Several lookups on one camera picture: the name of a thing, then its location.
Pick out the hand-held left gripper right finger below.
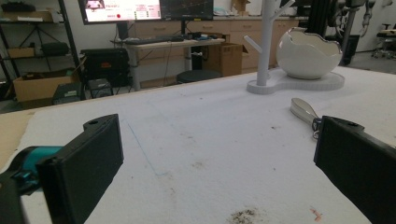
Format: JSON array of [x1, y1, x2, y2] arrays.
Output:
[[313, 115, 396, 224]]

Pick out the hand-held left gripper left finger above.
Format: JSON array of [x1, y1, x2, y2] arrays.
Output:
[[35, 113, 124, 224]]

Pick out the small black device box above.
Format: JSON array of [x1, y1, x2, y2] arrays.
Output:
[[51, 81, 84, 105]]

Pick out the wide open cardboard box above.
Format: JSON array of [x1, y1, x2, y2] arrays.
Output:
[[12, 68, 82, 110]]

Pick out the black equipment case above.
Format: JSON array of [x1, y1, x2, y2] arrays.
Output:
[[79, 48, 132, 89]]

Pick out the white egg-shaped bowl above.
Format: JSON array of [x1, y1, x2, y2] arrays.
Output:
[[276, 26, 344, 80]]

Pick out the office chair with wheels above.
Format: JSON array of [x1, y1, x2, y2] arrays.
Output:
[[371, 23, 396, 61]]

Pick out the black bag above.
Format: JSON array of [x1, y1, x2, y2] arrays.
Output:
[[40, 41, 71, 58]]

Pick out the small flat cardboard box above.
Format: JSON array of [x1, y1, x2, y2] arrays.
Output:
[[7, 47, 36, 60]]

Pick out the grey robot on stand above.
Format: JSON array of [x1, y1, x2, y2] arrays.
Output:
[[305, 0, 378, 67]]

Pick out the white felt table mat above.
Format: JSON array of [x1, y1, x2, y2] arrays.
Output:
[[0, 65, 396, 224]]

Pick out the black metal shelf rack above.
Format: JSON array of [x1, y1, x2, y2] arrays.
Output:
[[0, 0, 82, 104]]

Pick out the black keyboard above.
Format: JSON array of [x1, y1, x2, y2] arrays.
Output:
[[122, 35, 185, 46]]

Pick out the white tree-shaped jewelry stand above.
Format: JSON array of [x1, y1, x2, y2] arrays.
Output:
[[243, 0, 346, 95]]

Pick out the black round stool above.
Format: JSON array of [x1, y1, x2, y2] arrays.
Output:
[[176, 69, 222, 85]]

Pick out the light wooden standing desk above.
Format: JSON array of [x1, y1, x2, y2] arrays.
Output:
[[111, 36, 226, 92]]

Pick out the lit computer monitor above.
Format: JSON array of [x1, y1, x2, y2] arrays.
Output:
[[78, 0, 163, 25]]

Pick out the tall brown cardboard box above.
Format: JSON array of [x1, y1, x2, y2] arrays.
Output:
[[202, 42, 249, 78]]

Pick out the beige wooden cabinets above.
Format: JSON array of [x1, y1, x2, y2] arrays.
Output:
[[128, 16, 301, 75]]

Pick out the dark computer monitor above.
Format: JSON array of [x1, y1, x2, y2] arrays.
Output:
[[160, 0, 215, 22]]

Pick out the black wire crate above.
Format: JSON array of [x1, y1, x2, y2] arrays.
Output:
[[86, 77, 114, 99]]

